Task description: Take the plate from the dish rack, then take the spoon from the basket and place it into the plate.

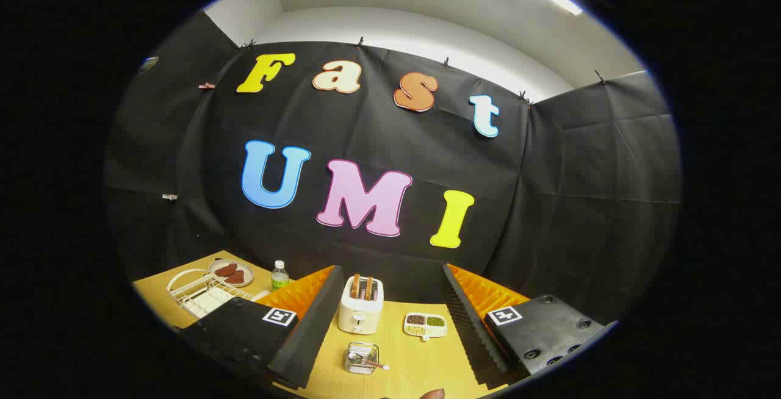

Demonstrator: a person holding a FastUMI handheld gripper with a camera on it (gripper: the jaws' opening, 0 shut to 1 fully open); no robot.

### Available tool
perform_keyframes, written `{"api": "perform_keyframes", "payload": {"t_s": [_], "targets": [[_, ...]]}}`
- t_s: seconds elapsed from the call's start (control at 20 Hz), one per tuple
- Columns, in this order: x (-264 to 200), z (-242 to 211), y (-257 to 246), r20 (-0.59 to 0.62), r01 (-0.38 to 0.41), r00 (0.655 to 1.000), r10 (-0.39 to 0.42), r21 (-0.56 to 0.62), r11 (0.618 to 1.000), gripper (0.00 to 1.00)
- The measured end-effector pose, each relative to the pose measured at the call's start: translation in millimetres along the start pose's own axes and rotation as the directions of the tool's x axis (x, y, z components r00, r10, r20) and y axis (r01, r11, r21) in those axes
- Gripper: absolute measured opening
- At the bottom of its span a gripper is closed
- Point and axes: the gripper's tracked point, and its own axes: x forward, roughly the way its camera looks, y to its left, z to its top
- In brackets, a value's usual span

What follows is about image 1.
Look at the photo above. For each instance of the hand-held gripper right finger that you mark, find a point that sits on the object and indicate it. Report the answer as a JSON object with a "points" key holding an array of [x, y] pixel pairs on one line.
{"points": [[473, 332]]}

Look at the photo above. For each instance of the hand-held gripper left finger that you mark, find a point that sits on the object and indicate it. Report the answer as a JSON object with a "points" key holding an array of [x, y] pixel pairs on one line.
{"points": [[311, 332]]}

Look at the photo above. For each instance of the white divided bean dish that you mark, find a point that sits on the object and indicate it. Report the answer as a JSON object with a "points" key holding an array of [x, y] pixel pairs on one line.
{"points": [[425, 332]]}

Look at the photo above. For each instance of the small beige plate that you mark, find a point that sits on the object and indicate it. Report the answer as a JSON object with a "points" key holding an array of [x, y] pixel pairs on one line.
{"points": [[247, 268]]}

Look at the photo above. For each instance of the white toaster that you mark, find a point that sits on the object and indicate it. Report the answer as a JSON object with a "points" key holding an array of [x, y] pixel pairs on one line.
{"points": [[360, 313]]}

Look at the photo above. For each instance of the green label drink bottle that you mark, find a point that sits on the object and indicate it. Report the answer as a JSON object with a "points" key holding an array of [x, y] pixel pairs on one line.
{"points": [[279, 277]]}

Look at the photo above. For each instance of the toast slice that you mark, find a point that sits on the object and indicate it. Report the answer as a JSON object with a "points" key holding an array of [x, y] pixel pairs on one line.
{"points": [[355, 286], [368, 288]]}

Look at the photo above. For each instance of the brown meat piece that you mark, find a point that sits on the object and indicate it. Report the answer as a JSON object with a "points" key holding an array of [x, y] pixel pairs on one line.
{"points": [[226, 270], [235, 277]]}

